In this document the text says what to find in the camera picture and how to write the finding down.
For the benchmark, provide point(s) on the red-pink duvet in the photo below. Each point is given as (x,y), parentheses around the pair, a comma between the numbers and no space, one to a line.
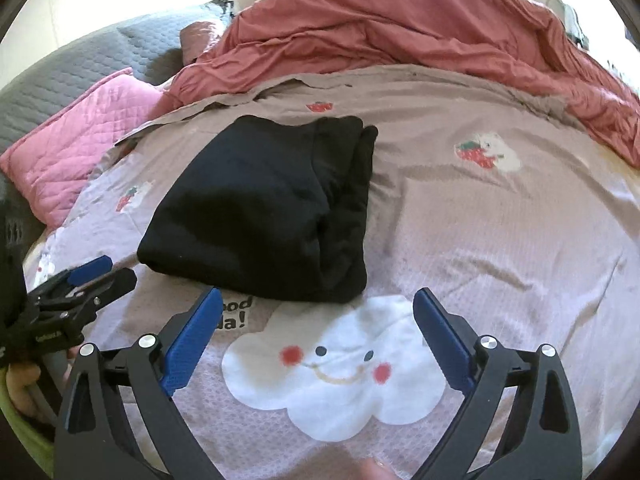
(400,20)

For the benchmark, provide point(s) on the person's green clothing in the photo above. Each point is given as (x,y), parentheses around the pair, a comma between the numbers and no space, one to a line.
(20,435)

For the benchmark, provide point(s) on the black sweater with orange cuffs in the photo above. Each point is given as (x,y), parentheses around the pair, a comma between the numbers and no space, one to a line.
(250,200)

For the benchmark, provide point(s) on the pink quilted pillow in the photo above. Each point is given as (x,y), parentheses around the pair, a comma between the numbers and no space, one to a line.
(75,145)

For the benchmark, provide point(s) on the person's left hand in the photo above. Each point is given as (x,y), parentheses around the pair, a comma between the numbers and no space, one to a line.
(25,387)

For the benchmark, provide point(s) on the grey quilted headboard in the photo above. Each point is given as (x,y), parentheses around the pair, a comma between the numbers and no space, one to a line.
(75,60)

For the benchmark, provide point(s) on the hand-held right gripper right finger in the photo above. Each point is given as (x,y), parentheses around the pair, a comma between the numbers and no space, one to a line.
(442,342)

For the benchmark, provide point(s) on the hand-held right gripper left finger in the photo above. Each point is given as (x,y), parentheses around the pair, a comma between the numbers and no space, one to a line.
(192,342)

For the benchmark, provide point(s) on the person's right hand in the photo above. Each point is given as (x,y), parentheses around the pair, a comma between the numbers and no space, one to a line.
(377,471)

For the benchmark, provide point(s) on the mauve printed blanket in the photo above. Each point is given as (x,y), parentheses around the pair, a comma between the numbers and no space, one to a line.
(500,240)

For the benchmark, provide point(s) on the patterned mauve pillow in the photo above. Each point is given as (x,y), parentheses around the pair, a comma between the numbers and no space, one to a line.
(200,37)

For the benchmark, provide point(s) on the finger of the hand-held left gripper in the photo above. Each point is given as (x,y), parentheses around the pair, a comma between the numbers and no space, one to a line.
(112,285)
(87,271)

